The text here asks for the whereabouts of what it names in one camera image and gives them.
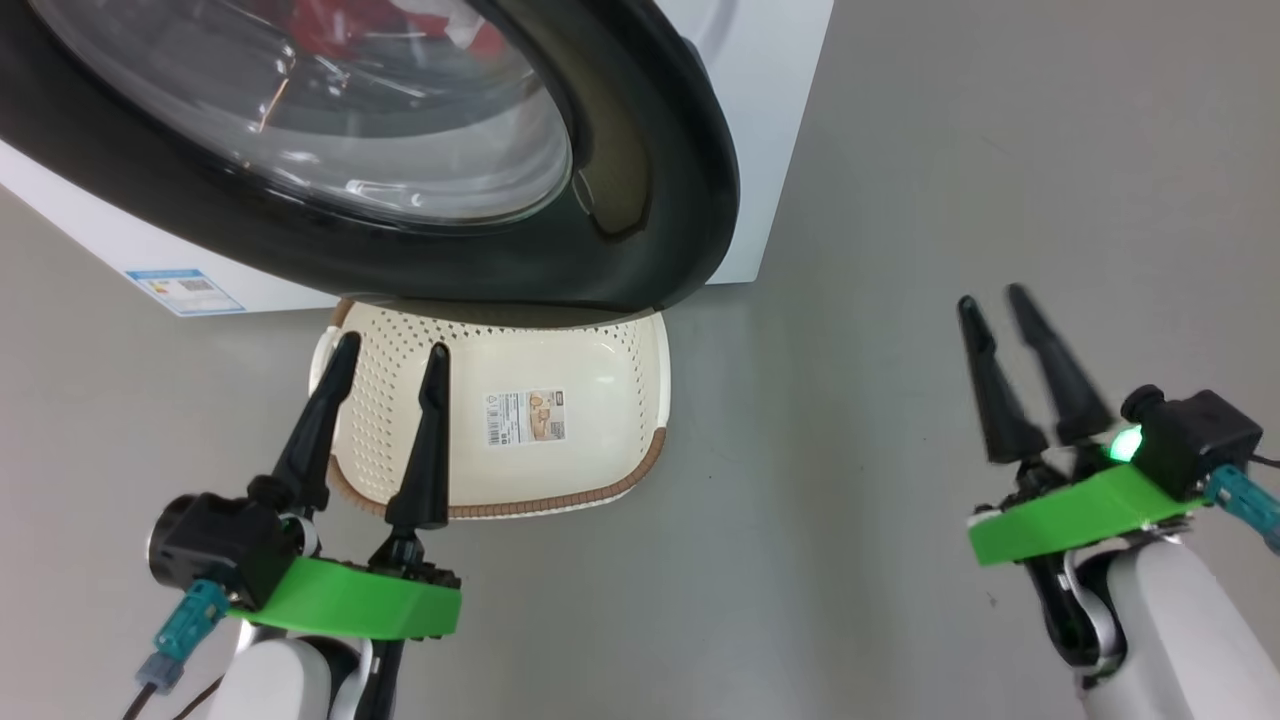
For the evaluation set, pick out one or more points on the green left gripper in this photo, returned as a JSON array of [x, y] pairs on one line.
[[350, 600]]

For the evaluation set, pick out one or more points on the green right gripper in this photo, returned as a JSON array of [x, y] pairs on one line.
[[1080, 515]]

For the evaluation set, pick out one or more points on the black glass washing machine door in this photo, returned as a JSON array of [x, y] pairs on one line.
[[650, 150]]

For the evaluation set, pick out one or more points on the red and white garment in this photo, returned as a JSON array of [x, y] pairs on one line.
[[330, 25]]

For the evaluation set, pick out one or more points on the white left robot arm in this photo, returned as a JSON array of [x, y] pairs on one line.
[[270, 685]]

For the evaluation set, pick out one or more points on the cream perforated laundry basket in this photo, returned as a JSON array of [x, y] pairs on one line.
[[590, 360]]

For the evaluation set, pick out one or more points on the white washing machine body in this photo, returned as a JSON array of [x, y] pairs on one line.
[[775, 100]]

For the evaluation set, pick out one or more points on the paper product label sticker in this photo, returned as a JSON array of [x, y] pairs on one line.
[[527, 417]]

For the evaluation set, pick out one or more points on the blue energy label sticker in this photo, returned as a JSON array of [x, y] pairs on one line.
[[185, 292]]

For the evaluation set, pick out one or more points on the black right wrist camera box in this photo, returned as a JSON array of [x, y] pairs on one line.
[[1195, 435]]

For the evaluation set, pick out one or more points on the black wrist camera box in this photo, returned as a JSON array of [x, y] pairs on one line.
[[1195, 435], [220, 545]]

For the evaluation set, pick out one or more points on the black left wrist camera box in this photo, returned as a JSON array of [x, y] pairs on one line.
[[220, 545]]

